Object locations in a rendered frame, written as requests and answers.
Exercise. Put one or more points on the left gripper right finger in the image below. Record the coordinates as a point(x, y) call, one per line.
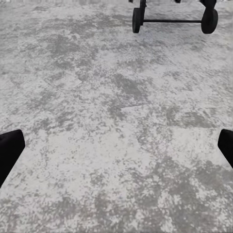
point(225, 144)

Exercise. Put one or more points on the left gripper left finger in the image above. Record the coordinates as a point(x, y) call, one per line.
point(11, 146)

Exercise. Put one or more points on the charcoal grill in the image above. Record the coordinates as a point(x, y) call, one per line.
point(208, 22)

